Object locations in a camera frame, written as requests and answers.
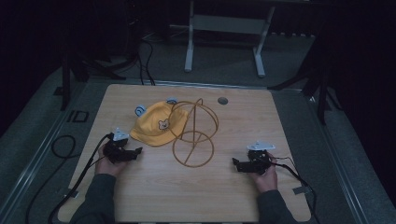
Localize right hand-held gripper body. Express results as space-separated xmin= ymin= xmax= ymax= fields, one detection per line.
xmin=245 ymin=140 xmax=276 ymax=175

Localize gold wire hat stand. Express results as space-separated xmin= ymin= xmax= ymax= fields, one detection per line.
xmin=167 ymin=97 xmax=220 ymax=169

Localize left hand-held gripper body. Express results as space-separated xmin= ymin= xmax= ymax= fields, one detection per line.
xmin=102 ymin=127 xmax=137 ymax=164

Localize person's left hand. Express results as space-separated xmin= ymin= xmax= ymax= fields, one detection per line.
xmin=94 ymin=143 xmax=129 ymax=178

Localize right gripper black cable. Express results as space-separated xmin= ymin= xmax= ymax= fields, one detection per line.
xmin=268 ymin=156 xmax=322 ymax=224

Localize black floor cable loop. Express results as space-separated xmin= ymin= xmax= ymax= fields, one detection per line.
xmin=24 ymin=133 xmax=78 ymax=224

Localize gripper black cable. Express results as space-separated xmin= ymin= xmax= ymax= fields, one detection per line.
xmin=268 ymin=156 xmax=322 ymax=224
xmin=47 ymin=133 xmax=114 ymax=224

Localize black metal stand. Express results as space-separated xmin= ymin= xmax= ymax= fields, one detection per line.
xmin=52 ymin=29 xmax=127 ymax=112
xmin=266 ymin=22 xmax=344 ymax=126

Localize black hanging cables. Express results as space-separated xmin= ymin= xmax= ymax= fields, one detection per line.
xmin=135 ymin=36 xmax=157 ymax=87

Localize white metal desk frame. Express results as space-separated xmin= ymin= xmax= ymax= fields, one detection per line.
xmin=183 ymin=0 xmax=276 ymax=78

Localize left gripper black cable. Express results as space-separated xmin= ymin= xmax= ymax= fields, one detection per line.
xmin=47 ymin=133 xmax=114 ymax=224

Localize yellow bear hat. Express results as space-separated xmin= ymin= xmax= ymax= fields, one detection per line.
xmin=129 ymin=97 xmax=190 ymax=147

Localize person's right hand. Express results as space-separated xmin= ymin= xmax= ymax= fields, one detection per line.
xmin=247 ymin=151 xmax=279 ymax=194

